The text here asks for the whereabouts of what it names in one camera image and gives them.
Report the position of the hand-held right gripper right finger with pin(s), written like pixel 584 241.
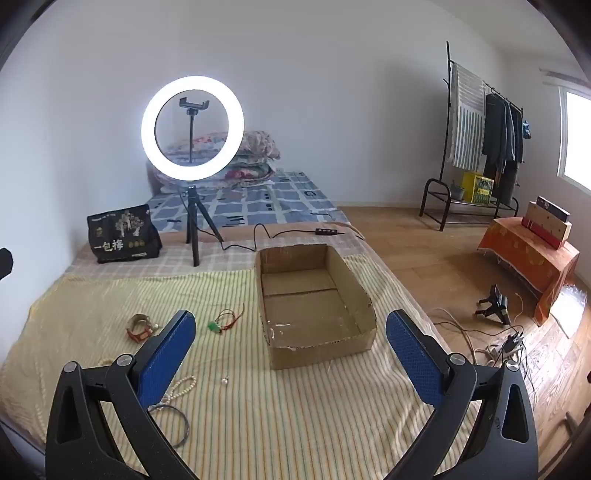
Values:
pixel 415 355

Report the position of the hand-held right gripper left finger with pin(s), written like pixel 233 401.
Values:
pixel 166 355

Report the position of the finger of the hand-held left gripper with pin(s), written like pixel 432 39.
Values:
pixel 4 263

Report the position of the thin metal bangle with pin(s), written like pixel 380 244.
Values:
pixel 186 427

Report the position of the cardboard box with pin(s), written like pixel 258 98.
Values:
pixel 318 341

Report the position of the small black floor tripod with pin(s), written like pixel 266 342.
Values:
pixel 496 304

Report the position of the black printed bag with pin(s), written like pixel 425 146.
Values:
pixel 122 235

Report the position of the yellow striped blanket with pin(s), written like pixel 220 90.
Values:
pixel 277 415

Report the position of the orange cloth covered table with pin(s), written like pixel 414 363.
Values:
pixel 521 258

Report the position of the yellow crate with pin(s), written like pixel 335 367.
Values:
pixel 478 187

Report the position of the red and tan boxes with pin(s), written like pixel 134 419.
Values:
pixel 547 230

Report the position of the blue patterned bedsheet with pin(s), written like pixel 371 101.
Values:
pixel 277 198

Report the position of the dark flat box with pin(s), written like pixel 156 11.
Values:
pixel 554 210

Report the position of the floral pillow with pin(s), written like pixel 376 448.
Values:
pixel 203 144

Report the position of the black phone holder pole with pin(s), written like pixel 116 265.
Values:
pixel 190 134

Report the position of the striped towel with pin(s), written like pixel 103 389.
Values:
pixel 466 124

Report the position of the dark hanging clothes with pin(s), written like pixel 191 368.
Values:
pixel 501 134

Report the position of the black clothes rack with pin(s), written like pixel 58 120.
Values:
pixel 447 115

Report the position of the window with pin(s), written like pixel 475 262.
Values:
pixel 577 143

